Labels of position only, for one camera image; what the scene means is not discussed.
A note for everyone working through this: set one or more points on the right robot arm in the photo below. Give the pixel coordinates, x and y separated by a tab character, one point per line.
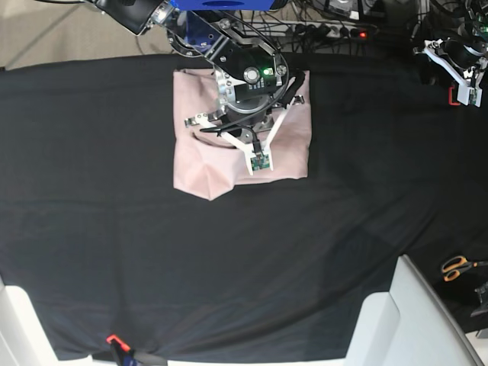
214	35

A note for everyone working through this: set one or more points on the orange handled scissors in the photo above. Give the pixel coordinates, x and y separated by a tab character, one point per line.
456	266

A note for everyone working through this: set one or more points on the white table frame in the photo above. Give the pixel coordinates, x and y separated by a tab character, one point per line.
23	340
408	325

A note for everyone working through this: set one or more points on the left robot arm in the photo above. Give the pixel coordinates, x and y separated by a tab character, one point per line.
452	36

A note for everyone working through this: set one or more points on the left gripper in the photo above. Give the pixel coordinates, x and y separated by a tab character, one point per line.
465	62

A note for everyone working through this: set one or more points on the pale pink T-shirt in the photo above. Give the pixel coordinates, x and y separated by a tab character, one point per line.
207	166

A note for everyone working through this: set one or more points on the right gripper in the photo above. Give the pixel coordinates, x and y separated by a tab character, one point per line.
250	113

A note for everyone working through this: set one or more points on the white power strip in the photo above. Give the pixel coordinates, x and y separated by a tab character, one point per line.
331	29

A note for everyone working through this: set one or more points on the red black clamp right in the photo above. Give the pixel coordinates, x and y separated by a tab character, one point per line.
451	99

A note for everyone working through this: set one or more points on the black table cloth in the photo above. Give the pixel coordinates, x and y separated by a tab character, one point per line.
94	231

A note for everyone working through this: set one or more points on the blue plastic bin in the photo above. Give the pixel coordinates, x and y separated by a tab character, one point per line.
207	5

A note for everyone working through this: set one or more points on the white table frame left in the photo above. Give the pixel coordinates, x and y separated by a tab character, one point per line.
23	340

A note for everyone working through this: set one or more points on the white table frame right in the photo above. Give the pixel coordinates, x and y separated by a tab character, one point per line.
408	325

